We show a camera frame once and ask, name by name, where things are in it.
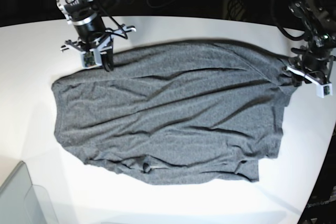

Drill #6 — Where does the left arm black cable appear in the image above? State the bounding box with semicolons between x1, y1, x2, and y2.
270;0;312;41

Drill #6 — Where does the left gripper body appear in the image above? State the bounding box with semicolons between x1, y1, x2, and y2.
288;47;335;84

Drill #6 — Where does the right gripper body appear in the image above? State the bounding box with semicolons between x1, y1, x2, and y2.
60;18;136;59

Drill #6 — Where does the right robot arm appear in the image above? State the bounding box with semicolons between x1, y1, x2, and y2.
56;0;136;72

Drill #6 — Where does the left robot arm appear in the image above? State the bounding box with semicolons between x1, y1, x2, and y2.
270;0;335;89

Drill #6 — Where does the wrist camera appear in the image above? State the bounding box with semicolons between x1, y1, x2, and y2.
81;51;102;69
316;83;333;98

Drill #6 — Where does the grey t-shirt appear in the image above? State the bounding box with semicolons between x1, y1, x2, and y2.
51;41;295;185

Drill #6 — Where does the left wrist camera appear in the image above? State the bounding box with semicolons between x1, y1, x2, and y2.
316;83;333;98

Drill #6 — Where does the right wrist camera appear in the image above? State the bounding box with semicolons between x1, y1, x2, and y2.
81;51;102;69

